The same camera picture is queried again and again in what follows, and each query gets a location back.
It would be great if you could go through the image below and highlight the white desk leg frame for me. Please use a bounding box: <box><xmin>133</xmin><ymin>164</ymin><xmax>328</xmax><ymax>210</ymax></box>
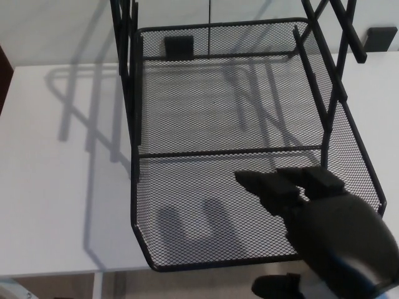
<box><xmin>93</xmin><ymin>270</ymin><xmax>104</xmax><ymax>299</ymax></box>

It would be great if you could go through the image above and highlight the dark brown furniture panel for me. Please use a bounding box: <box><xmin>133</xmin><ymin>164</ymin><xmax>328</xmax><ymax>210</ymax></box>
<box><xmin>0</xmin><ymin>43</ymin><xmax>15</xmax><ymax>113</ymax></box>

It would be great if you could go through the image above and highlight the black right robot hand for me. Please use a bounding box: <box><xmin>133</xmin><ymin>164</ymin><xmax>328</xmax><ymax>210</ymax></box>
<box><xmin>234</xmin><ymin>167</ymin><xmax>399</xmax><ymax>299</ymax></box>

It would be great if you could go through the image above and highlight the black mesh file tray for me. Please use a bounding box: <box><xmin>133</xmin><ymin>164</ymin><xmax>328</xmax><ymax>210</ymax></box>
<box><xmin>130</xmin><ymin>17</ymin><xmax>389</xmax><ymax>271</ymax></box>

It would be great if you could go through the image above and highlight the black metal file rack frame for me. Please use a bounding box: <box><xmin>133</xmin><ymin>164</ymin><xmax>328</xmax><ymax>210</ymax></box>
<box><xmin>108</xmin><ymin>0</ymin><xmax>368</xmax><ymax>179</ymax></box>

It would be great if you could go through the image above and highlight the black wall bracket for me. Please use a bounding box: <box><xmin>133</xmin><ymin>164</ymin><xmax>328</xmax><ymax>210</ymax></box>
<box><xmin>367</xmin><ymin>27</ymin><xmax>398</xmax><ymax>52</ymax></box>
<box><xmin>164</xmin><ymin>36</ymin><xmax>195</xmax><ymax>60</ymax></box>

